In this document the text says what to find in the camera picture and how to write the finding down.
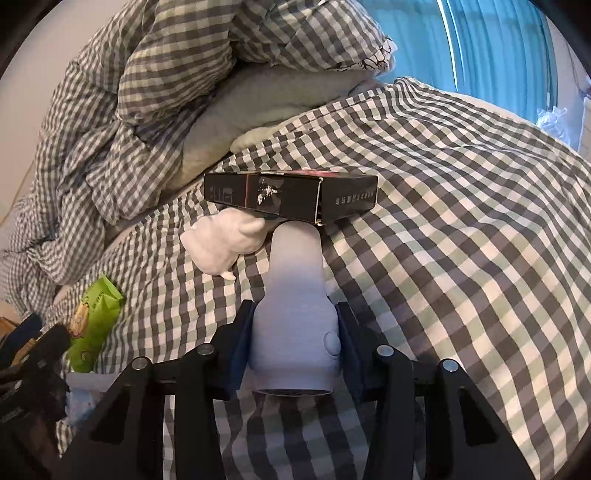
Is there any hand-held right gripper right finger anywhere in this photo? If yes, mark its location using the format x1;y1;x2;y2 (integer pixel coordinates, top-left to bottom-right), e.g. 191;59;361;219
336;301;539;480

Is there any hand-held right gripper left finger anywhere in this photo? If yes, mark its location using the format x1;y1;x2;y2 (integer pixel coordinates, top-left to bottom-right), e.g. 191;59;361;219
55;299;256;480

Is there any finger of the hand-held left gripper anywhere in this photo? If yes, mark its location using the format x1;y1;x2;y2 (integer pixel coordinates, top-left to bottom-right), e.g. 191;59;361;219
0;313;71;370

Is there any pale lavender plastic bottle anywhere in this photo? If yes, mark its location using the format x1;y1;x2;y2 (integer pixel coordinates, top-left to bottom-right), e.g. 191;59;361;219
251;219;343;398

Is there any green snack packet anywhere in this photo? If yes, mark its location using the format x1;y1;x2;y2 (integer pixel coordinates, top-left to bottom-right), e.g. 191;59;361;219
64;272;126;374

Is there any white plush toy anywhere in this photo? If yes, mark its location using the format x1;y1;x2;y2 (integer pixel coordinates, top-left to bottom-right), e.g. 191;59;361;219
180;214;267;281

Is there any black cardboard box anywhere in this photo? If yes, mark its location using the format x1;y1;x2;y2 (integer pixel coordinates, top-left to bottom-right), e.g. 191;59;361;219
204;169;380;227

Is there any grey checked bed sheet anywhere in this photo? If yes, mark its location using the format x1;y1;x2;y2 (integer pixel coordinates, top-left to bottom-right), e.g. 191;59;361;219
54;76;591;480

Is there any grey pillow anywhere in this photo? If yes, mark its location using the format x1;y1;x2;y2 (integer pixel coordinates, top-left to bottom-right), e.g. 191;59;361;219
163;65;370;191

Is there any grey checked duvet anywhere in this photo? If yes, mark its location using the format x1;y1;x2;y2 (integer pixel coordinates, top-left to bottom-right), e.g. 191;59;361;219
0;0;399;305

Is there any white cloth with dark print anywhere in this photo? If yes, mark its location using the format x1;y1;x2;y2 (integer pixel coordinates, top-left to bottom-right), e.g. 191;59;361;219
366;41;399;77

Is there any clear plastic bag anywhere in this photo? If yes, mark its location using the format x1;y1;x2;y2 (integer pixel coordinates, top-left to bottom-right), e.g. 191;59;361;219
536;106;568;139

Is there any blue curtain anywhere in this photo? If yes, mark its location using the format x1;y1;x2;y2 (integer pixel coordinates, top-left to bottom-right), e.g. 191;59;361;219
359;0;557;121

